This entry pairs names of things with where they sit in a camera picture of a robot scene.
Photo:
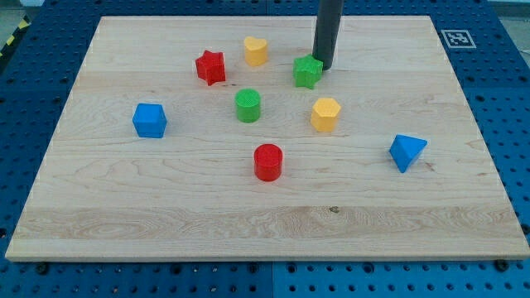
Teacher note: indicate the yellow hexagon block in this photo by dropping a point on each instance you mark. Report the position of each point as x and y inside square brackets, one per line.
[325, 114]

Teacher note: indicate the red cylinder block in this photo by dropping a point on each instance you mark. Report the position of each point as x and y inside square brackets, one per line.
[268, 160]

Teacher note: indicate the green cylinder block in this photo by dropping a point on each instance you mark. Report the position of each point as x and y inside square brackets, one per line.
[248, 105]

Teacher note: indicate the wooden board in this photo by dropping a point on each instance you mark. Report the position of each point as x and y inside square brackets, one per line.
[104, 194]

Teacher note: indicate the green star block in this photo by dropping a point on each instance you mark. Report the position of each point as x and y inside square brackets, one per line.
[307, 71]

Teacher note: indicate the red star block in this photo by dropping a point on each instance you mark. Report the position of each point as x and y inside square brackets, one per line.
[210, 67]

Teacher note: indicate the yellow heart block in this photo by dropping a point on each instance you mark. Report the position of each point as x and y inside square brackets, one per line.
[255, 50]

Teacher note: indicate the blue cube block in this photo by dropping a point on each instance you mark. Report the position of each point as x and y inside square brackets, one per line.
[149, 120]

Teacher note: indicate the blue triangle block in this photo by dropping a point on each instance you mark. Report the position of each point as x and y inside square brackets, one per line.
[405, 150]

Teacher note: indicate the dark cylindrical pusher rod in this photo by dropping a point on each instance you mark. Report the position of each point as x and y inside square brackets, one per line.
[327, 27]

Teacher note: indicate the white fiducial marker tag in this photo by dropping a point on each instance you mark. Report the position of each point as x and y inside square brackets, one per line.
[458, 39]

